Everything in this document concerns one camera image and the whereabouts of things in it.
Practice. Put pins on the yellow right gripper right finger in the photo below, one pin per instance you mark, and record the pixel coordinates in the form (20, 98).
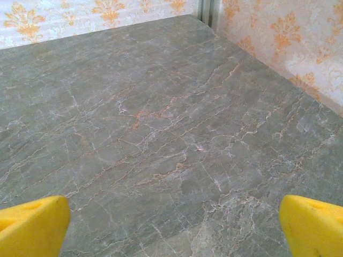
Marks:
(316, 230)

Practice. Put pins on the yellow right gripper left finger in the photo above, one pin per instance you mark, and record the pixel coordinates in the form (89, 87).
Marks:
(32, 227)

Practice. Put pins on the aluminium frame post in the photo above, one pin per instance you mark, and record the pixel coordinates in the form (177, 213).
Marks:
(209, 12)

